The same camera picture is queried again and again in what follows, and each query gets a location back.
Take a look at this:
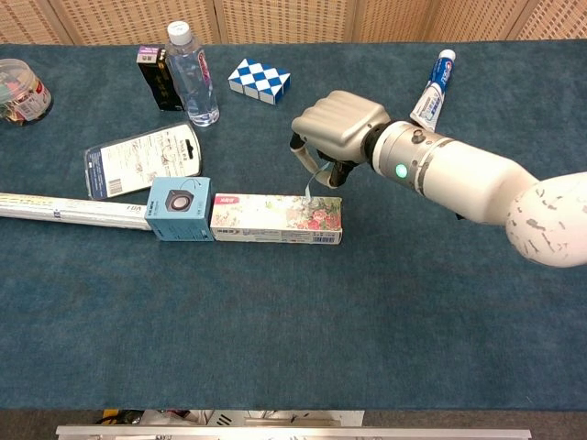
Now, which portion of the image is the white blue toothpaste tube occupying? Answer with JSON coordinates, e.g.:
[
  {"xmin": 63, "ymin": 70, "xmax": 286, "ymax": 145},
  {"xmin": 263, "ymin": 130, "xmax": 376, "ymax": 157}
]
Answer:
[{"xmin": 409, "ymin": 49, "xmax": 458, "ymax": 135}]

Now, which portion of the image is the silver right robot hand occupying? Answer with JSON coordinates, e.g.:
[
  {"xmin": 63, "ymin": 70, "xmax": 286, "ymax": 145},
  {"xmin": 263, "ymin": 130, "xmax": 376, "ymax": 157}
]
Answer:
[{"xmin": 289, "ymin": 90, "xmax": 393, "ymax": 189}]

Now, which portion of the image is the blue white snake puzzle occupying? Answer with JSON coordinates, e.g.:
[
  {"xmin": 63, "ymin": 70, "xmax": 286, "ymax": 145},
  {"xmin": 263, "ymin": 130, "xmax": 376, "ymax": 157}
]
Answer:
[{"xmin": 227, "ymin": 57, "xmax": 293, "ymax": 106}]

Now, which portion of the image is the long white roll box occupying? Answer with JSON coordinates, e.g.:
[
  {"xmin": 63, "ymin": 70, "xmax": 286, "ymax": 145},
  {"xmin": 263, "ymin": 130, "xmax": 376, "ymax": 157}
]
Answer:
[{"xmin": 0, "ymin": 192, "xmax": 154, "ymax": 232}]

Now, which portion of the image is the teal felt table cloth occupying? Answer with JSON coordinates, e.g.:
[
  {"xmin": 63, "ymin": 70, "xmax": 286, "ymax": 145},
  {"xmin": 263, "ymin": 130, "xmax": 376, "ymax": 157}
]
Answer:
[{"xmin": 0, "ymin": 39, "xmax": 587, "ymax": 412}]

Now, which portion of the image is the light blue speaker box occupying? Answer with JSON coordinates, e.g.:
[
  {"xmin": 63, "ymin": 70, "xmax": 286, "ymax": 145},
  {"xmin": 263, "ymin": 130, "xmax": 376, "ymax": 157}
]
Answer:
[{"xmin": 144, "ymin": 176, "xmax": 216, "ymax": 243}]

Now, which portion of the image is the light blue tape strip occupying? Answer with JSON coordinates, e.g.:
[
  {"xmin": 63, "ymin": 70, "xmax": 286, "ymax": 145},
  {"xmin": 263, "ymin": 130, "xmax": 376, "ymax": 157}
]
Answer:
[{"xmin": 303, "ymin": 161, "xmax": 332, "ymax": 201}]

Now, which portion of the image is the clear water bottle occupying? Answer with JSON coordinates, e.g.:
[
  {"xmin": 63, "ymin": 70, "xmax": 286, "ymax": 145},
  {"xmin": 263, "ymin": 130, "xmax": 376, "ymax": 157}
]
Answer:
[{"xmin": 164, "ymin": 20, "xmax": 221, "ymax": 128}]

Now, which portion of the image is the black purple small box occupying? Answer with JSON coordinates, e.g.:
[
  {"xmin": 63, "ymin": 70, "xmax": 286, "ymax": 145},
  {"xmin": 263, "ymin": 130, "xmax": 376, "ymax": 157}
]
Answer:
[{"xmin": 136, "ymin": 44, "xmax": 186, "ymax": 113}]

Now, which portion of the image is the aluminium profile rail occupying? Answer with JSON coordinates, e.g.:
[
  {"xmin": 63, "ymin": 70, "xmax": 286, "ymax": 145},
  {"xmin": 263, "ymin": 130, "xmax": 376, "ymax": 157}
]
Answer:
[{"xmin": 55, "ymin": 424, "xmax": 534, "ymax": 440}]

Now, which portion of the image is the woven bamboo folding screen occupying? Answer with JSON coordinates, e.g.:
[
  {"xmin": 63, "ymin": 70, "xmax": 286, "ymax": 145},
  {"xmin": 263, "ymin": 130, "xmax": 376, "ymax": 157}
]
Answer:
[{"xmin": 0, "ymin": 0, "xmax": 587, "ymax": 46}]

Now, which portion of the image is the long floral print box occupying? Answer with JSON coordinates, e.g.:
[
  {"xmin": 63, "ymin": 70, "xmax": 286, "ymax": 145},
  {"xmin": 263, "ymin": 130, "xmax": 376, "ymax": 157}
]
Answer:
[{"xmin": 209, "ymin": 193, "xmax": 344, "ymax": 246}]

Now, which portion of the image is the white blister pack card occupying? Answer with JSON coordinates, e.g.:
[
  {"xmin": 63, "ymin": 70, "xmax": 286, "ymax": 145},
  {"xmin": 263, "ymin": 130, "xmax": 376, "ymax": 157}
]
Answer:
[{"xmin": 83, "ymin": 120, "xmax": 204, "ymax": 202}]

